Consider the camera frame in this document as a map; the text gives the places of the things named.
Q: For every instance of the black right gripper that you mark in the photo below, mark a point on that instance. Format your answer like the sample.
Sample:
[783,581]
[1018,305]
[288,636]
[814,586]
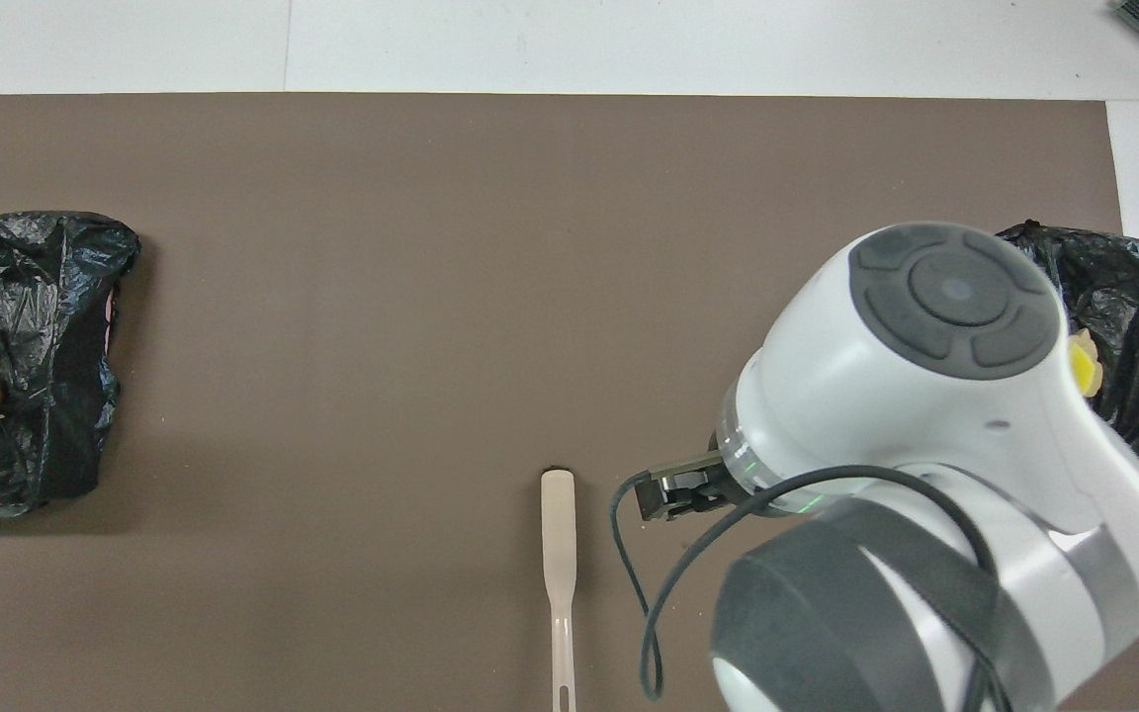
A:
[693,485]

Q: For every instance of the brown table mat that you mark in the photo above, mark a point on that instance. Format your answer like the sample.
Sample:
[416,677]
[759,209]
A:
[332,247]

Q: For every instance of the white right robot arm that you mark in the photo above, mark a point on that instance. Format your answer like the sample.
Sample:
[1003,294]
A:
[925,396]

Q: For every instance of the pink plastic bin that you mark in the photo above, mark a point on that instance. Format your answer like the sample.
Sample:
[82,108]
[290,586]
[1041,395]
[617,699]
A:
[112,314]

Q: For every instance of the small yellow sponge piece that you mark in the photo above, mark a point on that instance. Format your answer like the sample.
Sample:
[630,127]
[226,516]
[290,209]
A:
[1082,374]

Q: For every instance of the tan foam chunk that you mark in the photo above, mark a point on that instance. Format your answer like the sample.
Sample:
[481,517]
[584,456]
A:
[1091,346]

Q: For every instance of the beige hand brush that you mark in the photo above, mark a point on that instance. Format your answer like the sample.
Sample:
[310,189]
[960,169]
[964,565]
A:
[559,534]

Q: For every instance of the black trash bag bin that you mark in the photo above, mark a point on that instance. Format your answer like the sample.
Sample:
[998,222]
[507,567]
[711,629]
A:
[26,326]
[1138,326]

